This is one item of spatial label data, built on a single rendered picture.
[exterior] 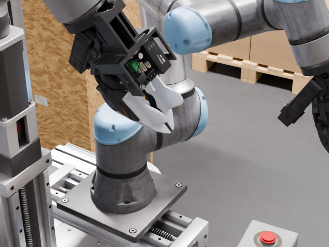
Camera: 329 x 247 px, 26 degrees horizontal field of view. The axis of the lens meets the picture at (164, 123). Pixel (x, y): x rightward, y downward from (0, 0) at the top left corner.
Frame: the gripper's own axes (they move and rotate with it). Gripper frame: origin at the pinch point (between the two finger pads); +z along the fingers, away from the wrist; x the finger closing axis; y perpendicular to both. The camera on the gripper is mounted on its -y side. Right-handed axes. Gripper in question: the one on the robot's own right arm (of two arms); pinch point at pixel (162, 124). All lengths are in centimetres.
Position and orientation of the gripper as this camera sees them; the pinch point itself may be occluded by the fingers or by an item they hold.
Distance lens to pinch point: 97.6
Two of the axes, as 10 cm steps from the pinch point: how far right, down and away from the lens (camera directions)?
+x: 6.0, -6.9, 4.1
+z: 5.3, 7.2, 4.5
